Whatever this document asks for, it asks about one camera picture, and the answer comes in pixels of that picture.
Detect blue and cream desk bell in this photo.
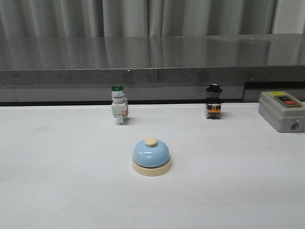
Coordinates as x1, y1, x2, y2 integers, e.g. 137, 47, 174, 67
132, 137, 172, 177

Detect grey stone counter ledge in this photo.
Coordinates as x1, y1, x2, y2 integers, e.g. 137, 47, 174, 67
0, 34, 305, 104

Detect grey pleated curtain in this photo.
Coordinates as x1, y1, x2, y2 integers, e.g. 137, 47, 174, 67
0, 0, 276, 38

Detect green push button switch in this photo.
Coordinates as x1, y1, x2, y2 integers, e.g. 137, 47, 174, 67
111, 84, 129, 125

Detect black selector knob switch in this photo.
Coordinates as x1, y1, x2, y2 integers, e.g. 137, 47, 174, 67
205, 83, 222, 119

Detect grey power switch box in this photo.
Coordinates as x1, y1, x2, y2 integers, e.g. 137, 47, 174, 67
258, 91, 305, 133

